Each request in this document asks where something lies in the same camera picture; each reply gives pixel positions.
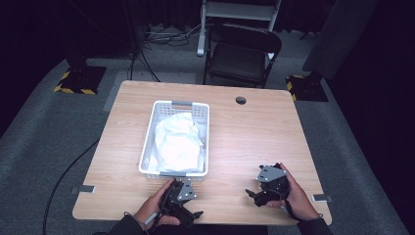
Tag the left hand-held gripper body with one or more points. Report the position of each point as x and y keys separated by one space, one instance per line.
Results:
x=177 y=207

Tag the grey tape strip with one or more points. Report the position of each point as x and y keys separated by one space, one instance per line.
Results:
x=83 y=189
x=323 y=197

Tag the person's left hand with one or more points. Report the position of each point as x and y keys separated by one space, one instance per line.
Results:
x=151 y=209

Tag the black folding chair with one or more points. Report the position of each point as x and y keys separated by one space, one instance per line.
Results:
x=239 y=58

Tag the white cloth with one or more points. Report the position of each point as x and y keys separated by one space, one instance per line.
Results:
x=177 y=143

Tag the white plastic basket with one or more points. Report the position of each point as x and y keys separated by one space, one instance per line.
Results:
x=147 y=153

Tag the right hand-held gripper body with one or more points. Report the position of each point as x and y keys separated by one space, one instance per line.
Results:
x=272 y=189

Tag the person's right hand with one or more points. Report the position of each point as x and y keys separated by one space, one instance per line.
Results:
x=300 y=202

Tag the grey upright panel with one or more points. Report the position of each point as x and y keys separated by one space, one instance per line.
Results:
x=339 y=36

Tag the black stand pole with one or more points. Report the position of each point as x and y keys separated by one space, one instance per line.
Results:
x=133 y=29

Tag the white metal stand frame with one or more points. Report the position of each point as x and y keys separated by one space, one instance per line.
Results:
x=235 y=9

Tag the black striped stand base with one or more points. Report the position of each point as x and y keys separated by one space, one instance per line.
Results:
x=81 y=80
x=306 y=88

